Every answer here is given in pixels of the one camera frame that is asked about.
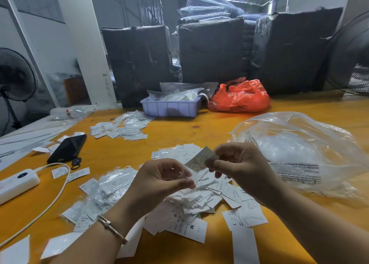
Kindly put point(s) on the person's right hand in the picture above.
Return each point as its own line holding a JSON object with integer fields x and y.
{"x": 248, "y": 171}

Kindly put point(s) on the person's left hand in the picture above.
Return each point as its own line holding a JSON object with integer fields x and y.
{"x": 155, "y": 186}

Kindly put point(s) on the person's left thumb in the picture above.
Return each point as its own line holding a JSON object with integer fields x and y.
{"x": 184, "y": 184}

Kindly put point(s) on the person's right thumb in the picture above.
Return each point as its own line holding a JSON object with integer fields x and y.
{"x": 216, "y": 164}

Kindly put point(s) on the small white paper label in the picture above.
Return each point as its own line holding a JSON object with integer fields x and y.
{"x": 199, "y": 160}

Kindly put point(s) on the person's right forearm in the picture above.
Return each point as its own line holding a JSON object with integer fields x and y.
{"x": 317, "y": 229}

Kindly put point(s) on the person's left forearm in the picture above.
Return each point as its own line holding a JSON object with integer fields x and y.
{"x": 98, "y": 243}

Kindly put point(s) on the pile of white paper tags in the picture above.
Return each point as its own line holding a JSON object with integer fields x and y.
{"x": 199, "y": 203}

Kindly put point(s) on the orange plastic bag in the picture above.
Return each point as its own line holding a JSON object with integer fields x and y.
{"x": 239, "y": 97}

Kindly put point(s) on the purple plastic tray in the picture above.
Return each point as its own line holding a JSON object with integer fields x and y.
{"x": 171, "y": 108}

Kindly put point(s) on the flat clear plastic bag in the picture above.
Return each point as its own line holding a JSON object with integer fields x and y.
{"x": 207, "y": 87}

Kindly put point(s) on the pile of tags in clear packets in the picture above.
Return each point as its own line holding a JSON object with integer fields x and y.
{"x": 106, "y": 191}

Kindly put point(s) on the clear bags of small parts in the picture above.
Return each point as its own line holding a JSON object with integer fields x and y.
{"x": 175, "y": 95}

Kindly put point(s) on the scattered heap of bagged tags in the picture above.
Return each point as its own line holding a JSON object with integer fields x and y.
{"x": 126, "y": 125}

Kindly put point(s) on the large clear plastic bag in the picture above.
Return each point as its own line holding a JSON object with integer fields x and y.
{"x": 302, "y": 154}

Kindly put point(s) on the loose white label sheet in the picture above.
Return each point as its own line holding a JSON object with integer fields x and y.
{"x": 59, "y": 243}
{"x": 245, "y": 246}
{"x": 78, "y": 175}
{"x": 59, "y": 172}
{"x": 16, "y": 252}

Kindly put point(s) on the black wrapped box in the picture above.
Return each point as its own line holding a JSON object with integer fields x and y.
{"x": 294, "y": 50}
{"x": 210, "y": 50}
{"x": 138, "y": 64}

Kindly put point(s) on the black smartphone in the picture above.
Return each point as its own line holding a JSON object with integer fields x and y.
{"x": 67, "y": 149}

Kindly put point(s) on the clear plastic bottle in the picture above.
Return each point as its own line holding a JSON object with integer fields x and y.
{"x": 69, "y": 113}

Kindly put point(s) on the brown cardboard box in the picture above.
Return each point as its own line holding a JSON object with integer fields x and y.
{"x": 75, "y": 90}

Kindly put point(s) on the stack of blue bagged garments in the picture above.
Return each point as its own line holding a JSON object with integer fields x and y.
{"x": 207, "y": 8}

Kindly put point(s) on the white flat boards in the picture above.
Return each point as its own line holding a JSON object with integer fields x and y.
{"x": 23, "y": 141}

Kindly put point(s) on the white power strip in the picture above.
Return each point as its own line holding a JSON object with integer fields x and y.
{"x": 16, "y": 184}

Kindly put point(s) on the large black fan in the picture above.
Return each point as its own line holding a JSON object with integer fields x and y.
{"x": 348, "y": 56}

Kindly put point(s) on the white pillar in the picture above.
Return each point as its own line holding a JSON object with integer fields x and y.
{"x": 83, "y": 41}

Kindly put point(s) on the black standing fan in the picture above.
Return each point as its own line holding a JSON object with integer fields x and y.
{"x": 16, "y": 74}

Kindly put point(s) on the white slanted beam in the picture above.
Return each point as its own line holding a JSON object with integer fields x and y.
{"x": 26, "y": 38}

